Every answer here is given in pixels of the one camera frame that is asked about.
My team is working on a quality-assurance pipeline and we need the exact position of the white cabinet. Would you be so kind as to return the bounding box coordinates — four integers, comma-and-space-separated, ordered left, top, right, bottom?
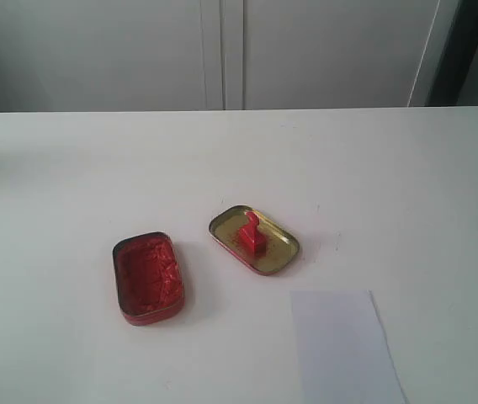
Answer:
0, 1, 458, 112

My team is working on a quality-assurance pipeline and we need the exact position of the red ink paste tin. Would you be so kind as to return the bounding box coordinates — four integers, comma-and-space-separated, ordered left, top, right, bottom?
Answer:
112, 231, 185, 326

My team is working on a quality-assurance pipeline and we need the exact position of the white paper sheet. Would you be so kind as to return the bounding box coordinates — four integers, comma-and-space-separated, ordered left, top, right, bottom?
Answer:
290, 290, 407, 403

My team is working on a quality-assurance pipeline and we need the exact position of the gold tin lid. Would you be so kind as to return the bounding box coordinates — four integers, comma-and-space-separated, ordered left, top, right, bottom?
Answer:
209, 205, 300, 276

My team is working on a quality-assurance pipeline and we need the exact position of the red plastic stamp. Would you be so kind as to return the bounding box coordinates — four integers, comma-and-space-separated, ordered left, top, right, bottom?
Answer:
238, 211, 267, 255

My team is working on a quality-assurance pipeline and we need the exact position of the dark vertical post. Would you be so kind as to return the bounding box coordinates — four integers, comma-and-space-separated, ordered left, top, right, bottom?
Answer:
426, 0, 478, 107

